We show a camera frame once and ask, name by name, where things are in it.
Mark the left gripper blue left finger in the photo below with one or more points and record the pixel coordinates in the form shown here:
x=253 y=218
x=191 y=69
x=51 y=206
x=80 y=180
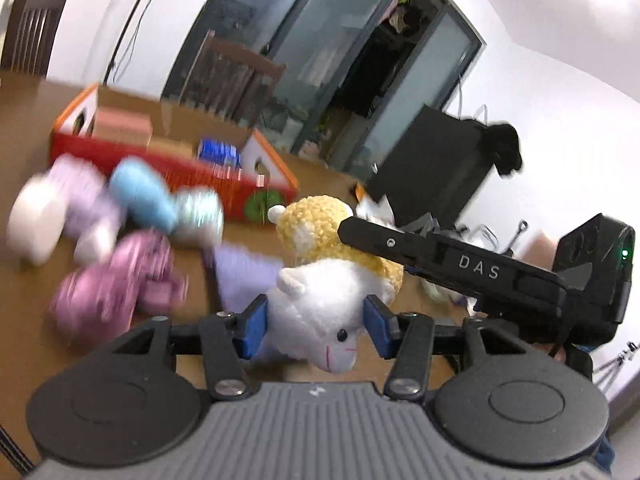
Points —
x=227 y=340

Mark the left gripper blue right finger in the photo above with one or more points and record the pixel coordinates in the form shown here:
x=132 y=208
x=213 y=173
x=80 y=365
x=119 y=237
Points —
x=407 y=338

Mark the lavender knit pouch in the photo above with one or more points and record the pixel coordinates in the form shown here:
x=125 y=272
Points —
x=240 y=275

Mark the white yellow plush sheep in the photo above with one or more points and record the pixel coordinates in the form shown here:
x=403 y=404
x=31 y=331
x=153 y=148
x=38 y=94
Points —
x=315 y=309

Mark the iridescent plastic bag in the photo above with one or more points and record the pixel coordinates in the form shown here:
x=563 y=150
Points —
x=200 y=221

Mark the purple satin scrunchie cloth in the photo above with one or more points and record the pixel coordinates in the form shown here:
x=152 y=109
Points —
x=96 y=303

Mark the light blue plush toy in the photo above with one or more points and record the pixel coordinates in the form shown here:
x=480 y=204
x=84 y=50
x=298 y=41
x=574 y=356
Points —
x=144 y=193

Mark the blue white tissue pack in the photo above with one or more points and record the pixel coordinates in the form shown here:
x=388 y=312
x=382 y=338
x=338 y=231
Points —
x=218 y=153

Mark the white foam cylinder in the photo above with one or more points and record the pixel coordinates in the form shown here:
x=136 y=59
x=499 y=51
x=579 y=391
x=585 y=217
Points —
x=36 y=220

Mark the pink layered sponge block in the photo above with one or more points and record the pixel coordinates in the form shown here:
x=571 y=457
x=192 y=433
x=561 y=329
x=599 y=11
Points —
x=119 y=126

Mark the black box monitor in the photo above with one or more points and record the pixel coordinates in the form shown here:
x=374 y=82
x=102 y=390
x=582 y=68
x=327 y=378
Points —
x=434 y=168

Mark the black garment on box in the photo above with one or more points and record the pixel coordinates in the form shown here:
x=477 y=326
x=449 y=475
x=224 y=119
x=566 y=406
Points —
x=500 y=143

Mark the red orange cardboard box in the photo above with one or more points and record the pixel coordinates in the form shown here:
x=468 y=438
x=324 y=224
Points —
x=261 y=180

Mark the dark wooden chair right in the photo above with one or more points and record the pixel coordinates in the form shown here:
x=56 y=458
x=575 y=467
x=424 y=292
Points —
x=230 y=81

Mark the dark wooden chair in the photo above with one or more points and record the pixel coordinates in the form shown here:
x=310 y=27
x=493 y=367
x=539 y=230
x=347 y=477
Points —
x=230 y=81
x=30 y=36

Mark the sliding glass door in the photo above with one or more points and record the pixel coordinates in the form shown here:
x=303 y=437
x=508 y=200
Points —
x=356 y=72

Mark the dark wooden chair left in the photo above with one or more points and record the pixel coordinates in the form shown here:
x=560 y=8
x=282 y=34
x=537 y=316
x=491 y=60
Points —
x=30 y=36

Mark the studio light on stand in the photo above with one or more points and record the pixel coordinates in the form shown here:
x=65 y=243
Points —
x=123 y=52

